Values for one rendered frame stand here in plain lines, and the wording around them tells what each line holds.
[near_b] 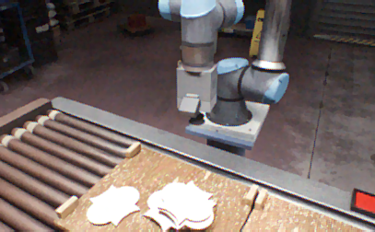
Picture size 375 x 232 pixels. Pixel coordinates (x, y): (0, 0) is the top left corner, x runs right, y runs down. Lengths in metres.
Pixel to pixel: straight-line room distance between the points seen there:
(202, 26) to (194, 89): 0.15
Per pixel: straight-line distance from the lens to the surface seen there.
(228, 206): 0.84
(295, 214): 0.86
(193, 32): 0.69
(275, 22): 1.07
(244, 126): 1.19
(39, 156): 1.12
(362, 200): 0.98
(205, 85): 0.72
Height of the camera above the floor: 1.56
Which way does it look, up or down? 32 degrees down
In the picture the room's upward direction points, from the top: straight up
